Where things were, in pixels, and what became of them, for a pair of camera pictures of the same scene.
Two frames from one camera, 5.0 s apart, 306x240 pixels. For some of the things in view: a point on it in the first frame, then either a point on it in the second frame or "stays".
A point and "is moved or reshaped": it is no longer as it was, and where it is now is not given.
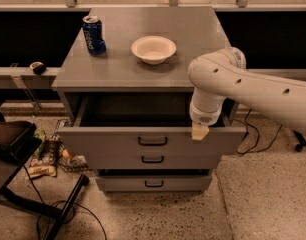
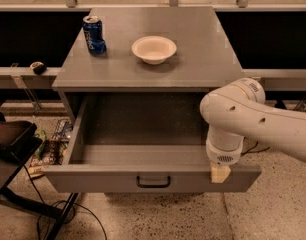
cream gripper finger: [199, 131] -> [219, 172]
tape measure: [38, 67] stays
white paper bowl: [154, 49] stays
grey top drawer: [146, 125] is moved or reshaped
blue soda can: [92, 31] stays
